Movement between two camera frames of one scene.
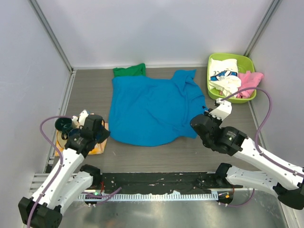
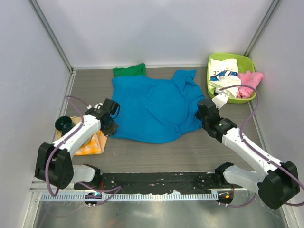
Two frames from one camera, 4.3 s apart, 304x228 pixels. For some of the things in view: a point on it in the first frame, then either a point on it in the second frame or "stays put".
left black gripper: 104,132 → 112,130
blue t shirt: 145,110 stays put
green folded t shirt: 137,70 stays put
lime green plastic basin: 245,63 stays put
